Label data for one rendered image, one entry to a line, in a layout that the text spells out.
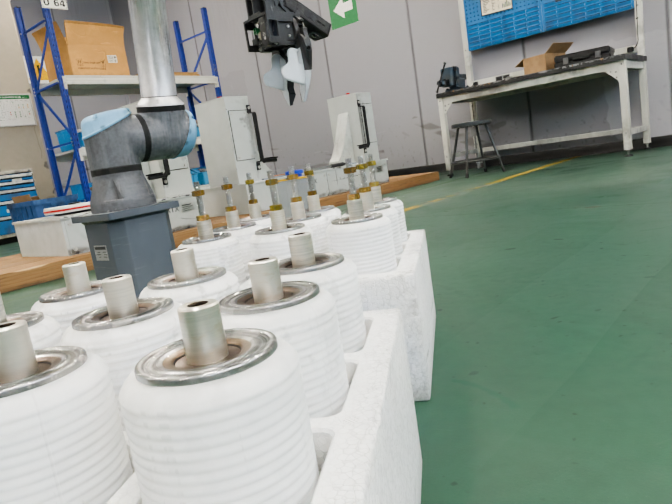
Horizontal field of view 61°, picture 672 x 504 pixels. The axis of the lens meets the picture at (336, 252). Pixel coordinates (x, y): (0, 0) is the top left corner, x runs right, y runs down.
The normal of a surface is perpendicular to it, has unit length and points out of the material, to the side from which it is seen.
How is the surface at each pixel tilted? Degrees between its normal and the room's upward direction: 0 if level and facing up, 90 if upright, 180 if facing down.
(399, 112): 90
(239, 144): 90
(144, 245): 90
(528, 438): 0
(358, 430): 0
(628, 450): 0
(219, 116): 90
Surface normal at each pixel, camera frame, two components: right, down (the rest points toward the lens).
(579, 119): -0.63, 0.22
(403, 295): -0.18, 0.19
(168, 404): -0.26, -0.36
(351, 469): -0.15, -0.98
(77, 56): 0.76, -0.05
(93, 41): 0.81, 0.17
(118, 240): 0.08, 0.15
